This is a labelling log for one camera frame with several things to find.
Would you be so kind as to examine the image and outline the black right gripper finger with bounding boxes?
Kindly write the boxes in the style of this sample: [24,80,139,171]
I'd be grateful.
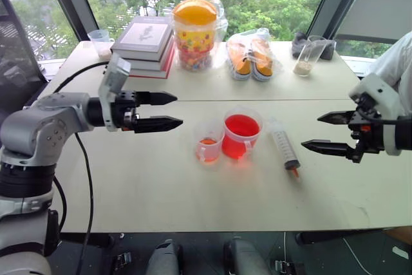
[301,139,349,159]
[317,110,355,126]

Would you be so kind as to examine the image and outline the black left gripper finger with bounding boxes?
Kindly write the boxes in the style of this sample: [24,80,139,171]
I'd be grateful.
[133,115,184,135]
[136,91,179,106]

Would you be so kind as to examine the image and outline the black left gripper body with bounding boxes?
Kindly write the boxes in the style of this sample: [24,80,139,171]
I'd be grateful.
[112,90,140,133]

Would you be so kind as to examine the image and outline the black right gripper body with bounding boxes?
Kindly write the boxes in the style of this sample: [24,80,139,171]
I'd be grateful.
[346,92,386,164]

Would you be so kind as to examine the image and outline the large clear plastic syringe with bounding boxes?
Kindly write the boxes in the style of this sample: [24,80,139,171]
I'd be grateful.
[268,117,302,182]

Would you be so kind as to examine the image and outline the small clear plastic cup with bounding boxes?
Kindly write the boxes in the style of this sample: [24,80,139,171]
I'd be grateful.
[193,120,225,164]

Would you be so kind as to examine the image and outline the large cup with red liquid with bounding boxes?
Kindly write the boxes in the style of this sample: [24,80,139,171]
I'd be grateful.
[221,106,263,161]

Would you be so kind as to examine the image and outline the red book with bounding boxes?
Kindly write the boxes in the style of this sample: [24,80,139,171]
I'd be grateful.
[127,46,176,80]

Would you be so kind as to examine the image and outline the dark thin book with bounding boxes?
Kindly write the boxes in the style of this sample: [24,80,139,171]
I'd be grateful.
[124,41,175,71]

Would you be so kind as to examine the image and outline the grey hardcover book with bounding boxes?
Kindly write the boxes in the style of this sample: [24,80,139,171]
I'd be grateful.
[110,15,175,63]

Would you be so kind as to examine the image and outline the tall glass with grains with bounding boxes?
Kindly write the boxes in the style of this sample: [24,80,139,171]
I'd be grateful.
[292,35,329,78]

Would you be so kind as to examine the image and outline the candy jar with orange lid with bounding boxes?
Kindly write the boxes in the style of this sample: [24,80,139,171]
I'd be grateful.
[172,0,218,71]

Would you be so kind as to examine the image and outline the person in white shirt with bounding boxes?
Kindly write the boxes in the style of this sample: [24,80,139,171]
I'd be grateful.
[366,30,412,119]

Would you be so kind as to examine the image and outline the dark grey cloth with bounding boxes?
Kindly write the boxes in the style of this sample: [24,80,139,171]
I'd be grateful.
[291,31,337,61]

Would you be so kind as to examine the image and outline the orange sneakers in bag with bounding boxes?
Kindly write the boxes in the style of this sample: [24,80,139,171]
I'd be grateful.
[224,27,285,82]

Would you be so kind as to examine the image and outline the dark table base bar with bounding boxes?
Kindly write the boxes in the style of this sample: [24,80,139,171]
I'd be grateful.
[295,229,386,246]

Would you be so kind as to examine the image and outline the orange canvas shoe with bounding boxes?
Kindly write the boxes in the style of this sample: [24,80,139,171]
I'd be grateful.
[250,37,275,82]
[226,38,252,81]

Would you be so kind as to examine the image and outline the clear plastic bag behind jar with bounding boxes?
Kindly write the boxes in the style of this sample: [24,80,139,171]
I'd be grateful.
[195,0,230,61]

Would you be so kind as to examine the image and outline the black mesh office chair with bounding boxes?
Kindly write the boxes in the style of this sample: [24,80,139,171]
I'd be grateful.
[0,0,46,109]

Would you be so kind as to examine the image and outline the black metal clamp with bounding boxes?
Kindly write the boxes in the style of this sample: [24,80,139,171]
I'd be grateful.
[110,250,133,273]
[274,258,306,275]

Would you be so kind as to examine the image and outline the dark rounded grey shape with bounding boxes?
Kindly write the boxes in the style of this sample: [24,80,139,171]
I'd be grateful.
[223,237,270,275]
[144,238,185,275]

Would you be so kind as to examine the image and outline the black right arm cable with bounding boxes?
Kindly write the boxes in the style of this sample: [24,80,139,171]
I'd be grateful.
[356,104,412,126]

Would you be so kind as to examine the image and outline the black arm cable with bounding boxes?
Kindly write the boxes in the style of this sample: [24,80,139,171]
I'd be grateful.
[356,104,412,126]
[53,60,109,275]

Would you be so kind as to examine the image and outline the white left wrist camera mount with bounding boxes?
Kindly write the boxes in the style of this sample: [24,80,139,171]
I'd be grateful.
[97,53,132,133]

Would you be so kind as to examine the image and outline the clear measuring cup with handle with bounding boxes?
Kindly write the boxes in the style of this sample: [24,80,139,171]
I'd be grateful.
[87,29,116,61]

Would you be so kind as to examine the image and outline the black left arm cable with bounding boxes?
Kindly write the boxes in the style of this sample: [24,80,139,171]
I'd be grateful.
[53,60,109,275]

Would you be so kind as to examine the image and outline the thin white floor cable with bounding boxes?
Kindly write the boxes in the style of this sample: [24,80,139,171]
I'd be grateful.
[342,237,367,275]

